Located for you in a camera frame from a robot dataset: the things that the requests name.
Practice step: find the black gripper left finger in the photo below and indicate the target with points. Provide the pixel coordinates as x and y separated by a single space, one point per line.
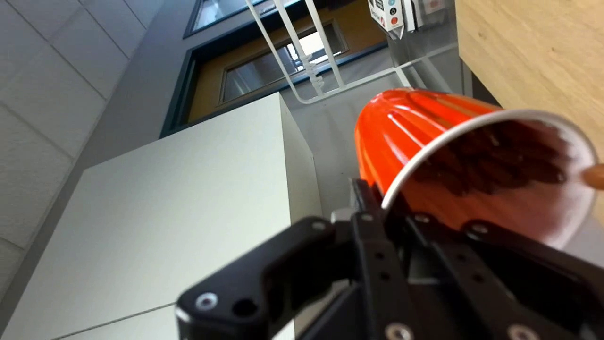
276 276

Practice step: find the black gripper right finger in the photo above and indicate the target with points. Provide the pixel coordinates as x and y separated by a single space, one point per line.
521 283

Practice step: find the dark coffee beans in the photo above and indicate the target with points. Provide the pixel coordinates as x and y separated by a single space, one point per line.
491 157

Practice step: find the orange plastic cup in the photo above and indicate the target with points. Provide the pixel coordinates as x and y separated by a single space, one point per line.
403 132

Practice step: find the dark framed window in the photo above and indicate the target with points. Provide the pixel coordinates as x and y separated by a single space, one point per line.
252 68

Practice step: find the red and white box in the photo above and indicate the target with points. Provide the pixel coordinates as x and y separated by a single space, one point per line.
403 11

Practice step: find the white wall cabinet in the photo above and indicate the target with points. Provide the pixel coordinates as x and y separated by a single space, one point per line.
176 219

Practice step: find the white tube rail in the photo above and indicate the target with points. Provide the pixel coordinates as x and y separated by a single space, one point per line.
318 68

